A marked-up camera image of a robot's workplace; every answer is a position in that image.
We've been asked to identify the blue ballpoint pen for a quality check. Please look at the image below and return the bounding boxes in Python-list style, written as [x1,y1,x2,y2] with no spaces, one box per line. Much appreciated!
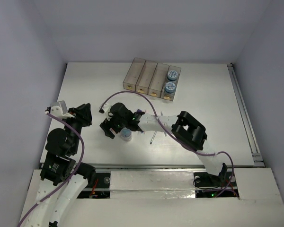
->
[150,131,157,144]

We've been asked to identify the right aluminium rail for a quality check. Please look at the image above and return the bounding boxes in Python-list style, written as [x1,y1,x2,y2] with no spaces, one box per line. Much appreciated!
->
[227,63,266,167]

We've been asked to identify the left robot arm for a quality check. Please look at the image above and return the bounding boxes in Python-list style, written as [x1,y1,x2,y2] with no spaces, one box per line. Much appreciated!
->
[18,101,96,227]

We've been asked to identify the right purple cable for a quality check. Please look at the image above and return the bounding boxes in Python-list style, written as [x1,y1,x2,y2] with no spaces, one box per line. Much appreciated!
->
[98,90,235,197]

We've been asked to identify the foil covered front board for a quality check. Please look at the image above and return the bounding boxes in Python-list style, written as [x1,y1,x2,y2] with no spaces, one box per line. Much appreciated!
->
[109,170,195,199]

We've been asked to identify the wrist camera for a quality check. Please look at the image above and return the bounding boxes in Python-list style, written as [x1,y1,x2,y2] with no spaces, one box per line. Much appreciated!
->
[99,103,111,114]
[45,100,75,119]

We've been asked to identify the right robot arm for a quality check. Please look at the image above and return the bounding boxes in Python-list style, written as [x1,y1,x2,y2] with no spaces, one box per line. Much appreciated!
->
[99,103,227,187]

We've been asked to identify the clear drawer bin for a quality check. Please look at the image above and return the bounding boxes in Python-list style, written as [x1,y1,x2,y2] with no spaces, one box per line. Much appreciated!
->
[123,58,146,91]
[148,63,169,97]
[160,65,181,101]
[135,60,158,94]

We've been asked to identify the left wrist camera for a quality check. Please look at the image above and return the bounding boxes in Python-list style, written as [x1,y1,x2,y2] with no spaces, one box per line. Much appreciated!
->
[45,100,75,119]

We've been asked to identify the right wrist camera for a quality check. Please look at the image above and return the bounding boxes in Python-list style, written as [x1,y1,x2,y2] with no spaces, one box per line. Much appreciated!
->
[99,103,111,114]

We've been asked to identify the paperclip jar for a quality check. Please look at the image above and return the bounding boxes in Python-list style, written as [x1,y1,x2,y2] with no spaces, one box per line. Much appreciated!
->
[120,128,132,142]

